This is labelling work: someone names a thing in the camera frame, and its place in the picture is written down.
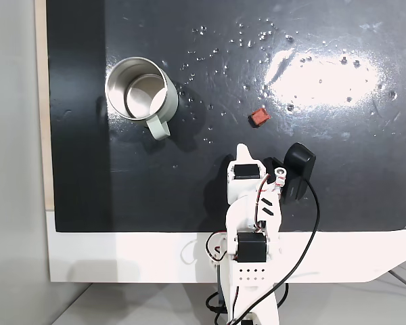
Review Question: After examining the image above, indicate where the black table mat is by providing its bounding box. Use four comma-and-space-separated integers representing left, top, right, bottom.
46, 0, 406, 234

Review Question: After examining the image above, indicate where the pale green steel mug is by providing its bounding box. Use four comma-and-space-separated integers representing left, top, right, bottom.
104, 56, 179, 142

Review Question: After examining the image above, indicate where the black oval camera box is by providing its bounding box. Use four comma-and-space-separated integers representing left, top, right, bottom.
270, 142, 317, 205

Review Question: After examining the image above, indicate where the small red cube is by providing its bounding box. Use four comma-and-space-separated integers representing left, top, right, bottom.
247, 108, 271, 129

